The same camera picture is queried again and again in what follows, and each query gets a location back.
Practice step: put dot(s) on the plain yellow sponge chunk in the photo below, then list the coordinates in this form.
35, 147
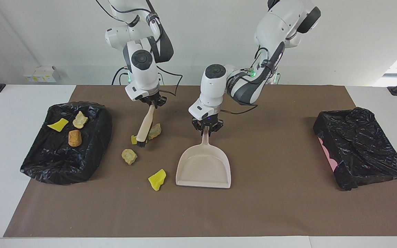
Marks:
157, 179

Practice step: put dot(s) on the beige brush with black bristles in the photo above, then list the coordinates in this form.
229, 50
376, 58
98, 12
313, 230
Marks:
145, 125

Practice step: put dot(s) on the brown paper table mat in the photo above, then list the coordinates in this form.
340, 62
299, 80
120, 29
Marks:
198, 217

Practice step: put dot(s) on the rounded pale beige sponge chunk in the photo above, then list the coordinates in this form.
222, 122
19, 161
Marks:
129, 156

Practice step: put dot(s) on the elongated pale beige sponge chunk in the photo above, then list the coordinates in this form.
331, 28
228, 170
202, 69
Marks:
155, 131

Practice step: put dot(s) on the orange beige sponge chunk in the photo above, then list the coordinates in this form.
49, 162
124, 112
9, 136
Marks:
80, 120

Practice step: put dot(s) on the white wall outlet boxes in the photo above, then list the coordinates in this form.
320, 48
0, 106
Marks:
41, 75

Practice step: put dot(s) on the brown yellow sponge chunk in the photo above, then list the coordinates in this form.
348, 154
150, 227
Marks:
74, 138

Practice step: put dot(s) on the pink plastic bin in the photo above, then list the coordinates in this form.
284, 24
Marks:
330, 159

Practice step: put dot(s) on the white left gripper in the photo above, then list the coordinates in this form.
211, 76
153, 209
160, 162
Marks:
202, 110

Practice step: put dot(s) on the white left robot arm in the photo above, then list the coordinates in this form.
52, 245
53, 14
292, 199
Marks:
212, 93

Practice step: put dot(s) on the black trash bag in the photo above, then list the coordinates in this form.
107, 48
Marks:
47, 162
360, 144

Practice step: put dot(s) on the curved yellow green sponge piece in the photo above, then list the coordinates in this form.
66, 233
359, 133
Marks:
133, 140

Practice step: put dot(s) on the beige plastic dustpan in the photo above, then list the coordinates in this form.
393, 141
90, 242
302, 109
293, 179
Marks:
203, 168

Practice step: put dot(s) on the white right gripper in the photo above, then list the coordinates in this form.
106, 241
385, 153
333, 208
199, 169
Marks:
140, 93

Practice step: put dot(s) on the green yellow sponge wedge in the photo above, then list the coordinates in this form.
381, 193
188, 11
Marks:
58, 125

